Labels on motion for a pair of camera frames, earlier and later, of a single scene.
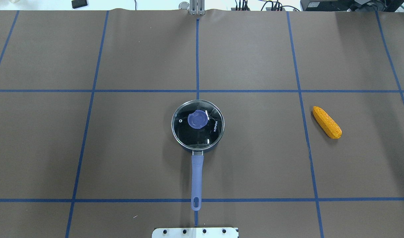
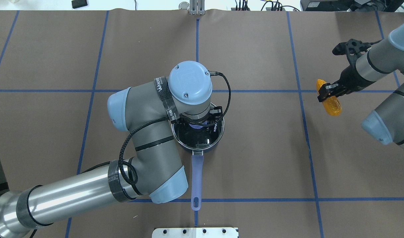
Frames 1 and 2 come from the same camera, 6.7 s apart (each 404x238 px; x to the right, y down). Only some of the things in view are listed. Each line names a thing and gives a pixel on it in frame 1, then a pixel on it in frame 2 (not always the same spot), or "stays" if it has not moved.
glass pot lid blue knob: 198,124 stays
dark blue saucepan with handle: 197,125 stays
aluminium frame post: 197,7 stays
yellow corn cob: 327,122 → 332,105
